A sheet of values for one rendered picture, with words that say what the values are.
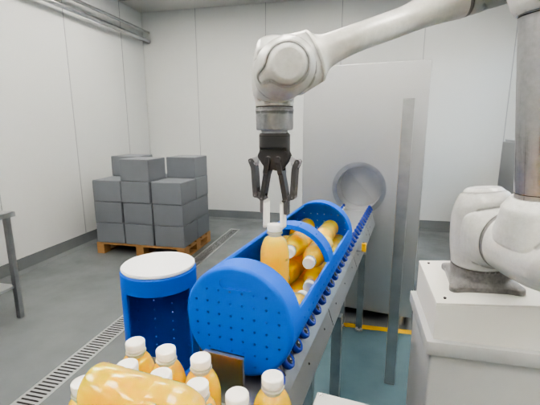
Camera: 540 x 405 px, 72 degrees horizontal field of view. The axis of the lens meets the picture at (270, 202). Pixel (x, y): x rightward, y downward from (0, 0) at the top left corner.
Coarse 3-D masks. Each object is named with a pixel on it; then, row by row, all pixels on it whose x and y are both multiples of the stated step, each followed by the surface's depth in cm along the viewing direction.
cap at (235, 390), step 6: (228, 390) 62; (234, 390) 62; (240, 390) 62; (246, 390) 62; (228, 396) 60; (234, 396) 60; (240, 396) 60; (246, 396) 60; (228, 402) 60; (234, 402) 59; (240, 402) 59; (246, 402) 60
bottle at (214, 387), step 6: (210, 366) 71; (192, 372) 70; (198, 372) 69; (204, 372) 69; (210, 372) 71; (186, 378) 71; (210, 378) 70; (216, 378) 71; (210, 384) 70; (216, 384) 71; (210, 390) 69; (216, 390) 70; (216, 396) 70; (216, 402) 70
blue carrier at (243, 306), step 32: (288, 224) 123; (320, 224) 167; (256, 256) 133; (192, 288) 92; (224, 288) 88; (256, 288) 85; (288, 288) 88; (320, 288) 107; (192, 320) 93; (224, 320) 90; (256, 320) 86; (288, 320) 83; (256, 352) 88; (288, 352) 85
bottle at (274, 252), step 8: (272, 232) 92; (280, 232) 92; (264, 240) 93; (272, 240) 91; (280, 240) 92; (264, 248) 92; (272, 248) 91; (280, 248) 91; (264, 256) 92; (272, 256) 91; (280, 256) 91; (288, 256) 94; (272, 264) 91; (280, 264) 91; (280, 272) 92; (288, 272) 95
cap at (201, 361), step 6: (198, 354) 71; (204, 354) 71; (210, 354) 71; (192, 360) 70; (198, 360) 70; (204, 360) 70; (210, 360) 70; (192, 366) 70; (198, 366) 69; (204, 366) 69
